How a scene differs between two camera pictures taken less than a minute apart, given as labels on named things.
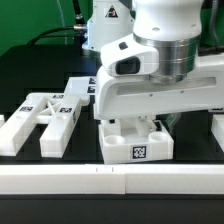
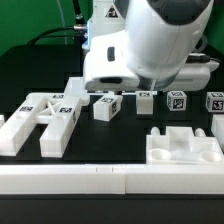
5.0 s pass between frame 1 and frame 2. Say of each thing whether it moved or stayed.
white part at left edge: stayed
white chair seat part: moved
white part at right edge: stayed
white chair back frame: stayed
